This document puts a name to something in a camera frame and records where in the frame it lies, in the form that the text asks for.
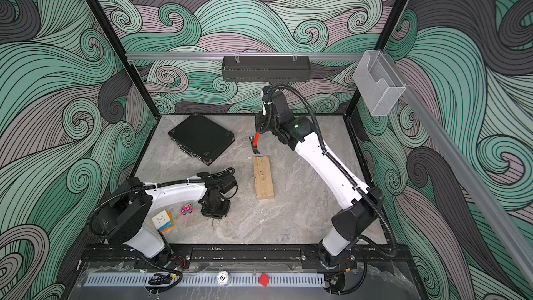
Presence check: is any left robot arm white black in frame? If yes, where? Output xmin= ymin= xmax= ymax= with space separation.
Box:
xmin=86 ymin=167 xmax=238 ymax=266

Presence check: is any aluminium wall rail right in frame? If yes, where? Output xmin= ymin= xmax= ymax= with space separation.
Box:
xmin=385 ymin=55 xmax=532 ymax=286

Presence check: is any white round knob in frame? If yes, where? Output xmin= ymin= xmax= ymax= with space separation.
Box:
xmin=217 ymin=271 xmax=230 ymax=286

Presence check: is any black hard case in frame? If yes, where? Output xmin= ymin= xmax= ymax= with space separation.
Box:
xmin=168 ymin=115 xmax=235 ymax=165

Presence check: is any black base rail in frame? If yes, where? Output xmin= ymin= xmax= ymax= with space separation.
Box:
xmin=78 ymin=242 xmax=413 ymax=272

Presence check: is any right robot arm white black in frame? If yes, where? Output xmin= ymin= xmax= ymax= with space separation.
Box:
xmin=250 ymin=85 xmax=398 ymax=265

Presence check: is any claw hammer orange black handle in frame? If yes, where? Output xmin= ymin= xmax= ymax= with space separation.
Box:
xmin=248 ymin=132 xmax=260 ymax=155

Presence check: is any pink toy car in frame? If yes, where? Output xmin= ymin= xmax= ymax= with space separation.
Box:
xmin=180 ymin=204 xmax=194 ymax=216

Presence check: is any clear mesh wall holder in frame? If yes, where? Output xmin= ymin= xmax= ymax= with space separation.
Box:
xmin=353 ymin=50 xmax=406 ymax=117

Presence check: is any aluminium wall rail back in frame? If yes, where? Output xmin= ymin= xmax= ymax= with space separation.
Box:
xmin=125 ymin=51 xmax=363 ymax=62

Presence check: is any rubiks cube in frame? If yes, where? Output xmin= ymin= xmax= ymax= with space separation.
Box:
xmin=151 ymin=210 xmax=174 ymax=233

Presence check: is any red cube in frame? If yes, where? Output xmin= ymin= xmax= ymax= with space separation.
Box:
xmin=258 ymin=274 xmax=271 ymax=287

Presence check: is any wooden block with nails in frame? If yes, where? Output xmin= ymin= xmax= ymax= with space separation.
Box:
xmin=253 ymin=156 xmax=275 ymax=199

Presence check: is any white slotted cable duct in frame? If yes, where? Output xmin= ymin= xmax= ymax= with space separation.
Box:
xmin=82 ymin=272 xmax=326 ymax=288

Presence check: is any aluminium wall rail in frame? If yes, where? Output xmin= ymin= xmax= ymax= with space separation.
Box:
xmin=125 ymin=51 xmax=363 ymax=62
xmin=385 ymin=55 xmax=532 ymax=286

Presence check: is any black wall tray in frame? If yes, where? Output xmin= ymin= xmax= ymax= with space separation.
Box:
xmin=222 ymin=56 xmax=312 ymax=83

